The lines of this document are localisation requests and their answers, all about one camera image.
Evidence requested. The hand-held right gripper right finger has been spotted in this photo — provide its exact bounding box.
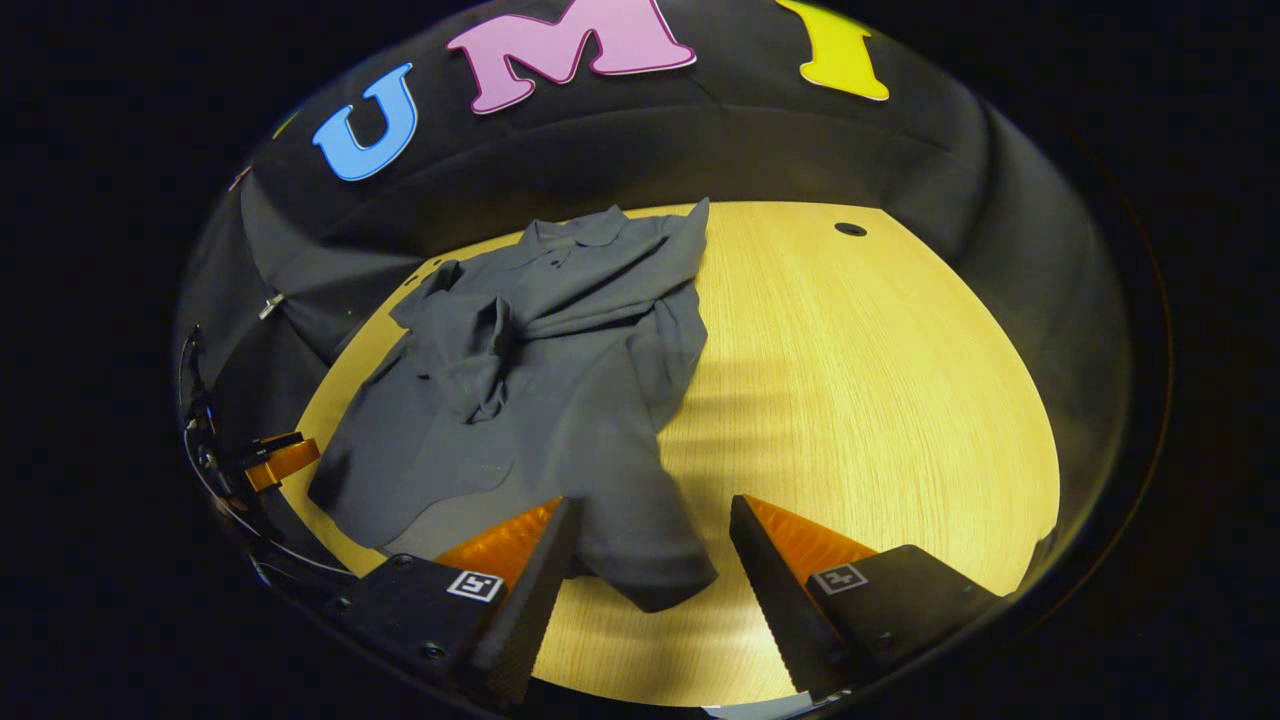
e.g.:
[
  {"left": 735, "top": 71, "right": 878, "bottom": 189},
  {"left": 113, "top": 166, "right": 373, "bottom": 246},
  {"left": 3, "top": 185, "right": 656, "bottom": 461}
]
[{"left": 728, "top": 493, "right": 1003, "bottom": 703}]

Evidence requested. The grey polo shirt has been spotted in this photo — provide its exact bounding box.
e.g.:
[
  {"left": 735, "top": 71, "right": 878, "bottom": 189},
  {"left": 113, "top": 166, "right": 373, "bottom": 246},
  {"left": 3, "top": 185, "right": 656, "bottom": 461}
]
[{"left": 305, "top": 197, "right": 721, "bottom": 613}]

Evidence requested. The left hand-held gripper cable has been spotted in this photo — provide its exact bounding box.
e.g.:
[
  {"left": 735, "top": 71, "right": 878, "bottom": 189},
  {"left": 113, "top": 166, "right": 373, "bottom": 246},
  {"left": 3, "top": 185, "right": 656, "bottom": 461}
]
[{"left": 178, "top": 325, "right": 356, "bottom": 583}]

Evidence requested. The black backdrop cloth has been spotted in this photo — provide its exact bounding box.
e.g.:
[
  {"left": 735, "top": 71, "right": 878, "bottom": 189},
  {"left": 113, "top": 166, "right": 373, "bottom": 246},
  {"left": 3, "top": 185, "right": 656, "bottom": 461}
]
[{"left": 175, "top": 0, "right": 1136, "bottom": 601}]

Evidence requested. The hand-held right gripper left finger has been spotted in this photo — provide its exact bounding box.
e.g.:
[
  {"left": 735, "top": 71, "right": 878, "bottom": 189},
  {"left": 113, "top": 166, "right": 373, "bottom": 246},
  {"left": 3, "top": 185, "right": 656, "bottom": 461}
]
[{"left": 325, "top": 496, "right": 578, "bottom": 709}]

